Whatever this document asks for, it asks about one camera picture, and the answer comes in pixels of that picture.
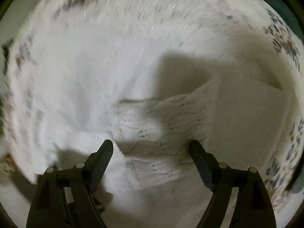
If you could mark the dark green folded blanket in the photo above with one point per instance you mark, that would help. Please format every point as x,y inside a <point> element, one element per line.
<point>290,13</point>

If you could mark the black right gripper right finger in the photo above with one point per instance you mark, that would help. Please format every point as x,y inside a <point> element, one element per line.
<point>253,207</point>

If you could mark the floral bedspread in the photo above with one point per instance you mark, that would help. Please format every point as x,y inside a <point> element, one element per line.
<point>282,40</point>

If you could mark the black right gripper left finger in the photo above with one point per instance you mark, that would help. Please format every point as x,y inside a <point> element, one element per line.
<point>64,197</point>

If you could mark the white knit sweater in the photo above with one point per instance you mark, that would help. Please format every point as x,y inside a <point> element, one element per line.
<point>142,87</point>

